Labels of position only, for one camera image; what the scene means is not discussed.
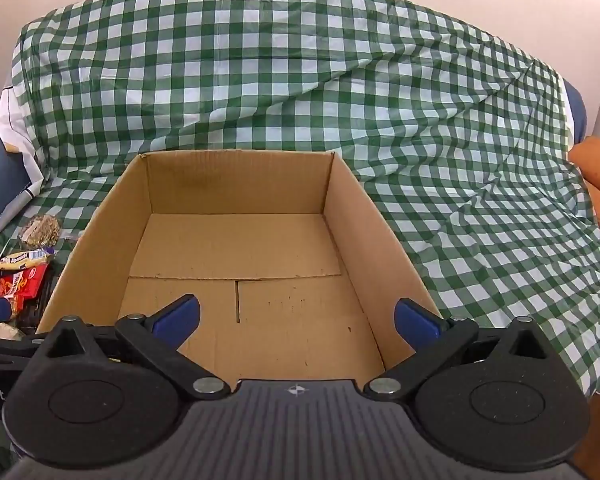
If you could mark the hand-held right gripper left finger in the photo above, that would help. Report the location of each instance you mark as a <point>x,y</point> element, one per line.
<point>181,311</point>

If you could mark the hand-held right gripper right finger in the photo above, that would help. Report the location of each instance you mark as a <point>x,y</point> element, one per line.
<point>414,321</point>

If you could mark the red snack packet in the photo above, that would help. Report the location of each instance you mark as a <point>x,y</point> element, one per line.
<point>20,285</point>

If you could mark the cardboard box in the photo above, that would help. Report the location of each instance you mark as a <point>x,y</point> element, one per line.
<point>240,245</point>

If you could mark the beige snack packet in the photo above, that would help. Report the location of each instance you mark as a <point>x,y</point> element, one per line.
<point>0,332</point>

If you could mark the dark snack packet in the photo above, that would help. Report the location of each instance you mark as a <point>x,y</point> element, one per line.
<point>39,305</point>

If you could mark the yellow white snack bar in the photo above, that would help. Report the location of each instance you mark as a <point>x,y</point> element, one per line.
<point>22,260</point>

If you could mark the clear bag of seeds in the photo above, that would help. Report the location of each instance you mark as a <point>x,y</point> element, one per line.
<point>41,230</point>

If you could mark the blue pillow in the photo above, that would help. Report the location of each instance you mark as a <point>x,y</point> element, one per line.
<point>2,180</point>

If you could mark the green checked tablecloth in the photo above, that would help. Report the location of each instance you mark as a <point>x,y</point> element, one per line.
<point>300,85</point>

